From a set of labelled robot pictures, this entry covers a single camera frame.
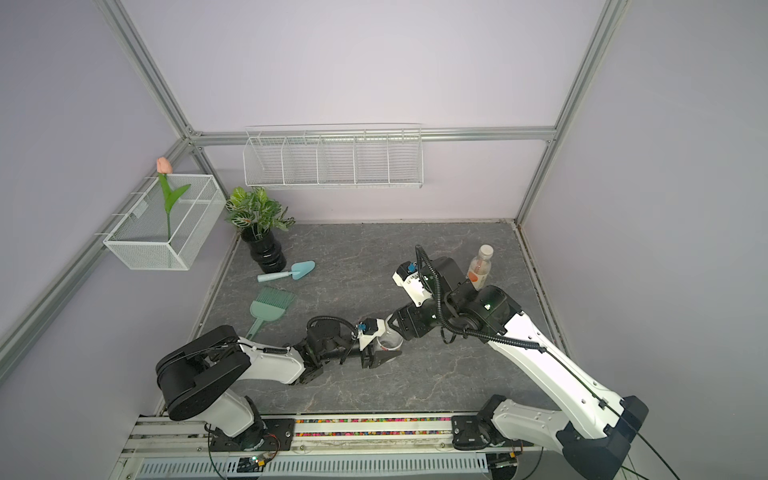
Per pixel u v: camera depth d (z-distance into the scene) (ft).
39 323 1.76
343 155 3.25
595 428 1.23
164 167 2.59
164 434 2.50
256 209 3.00
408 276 1.96
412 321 1.89
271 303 3.16
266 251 3.26
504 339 1.38
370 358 2.29
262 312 3.18
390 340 2.46
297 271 3.46
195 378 1.47
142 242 2.22
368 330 2.17
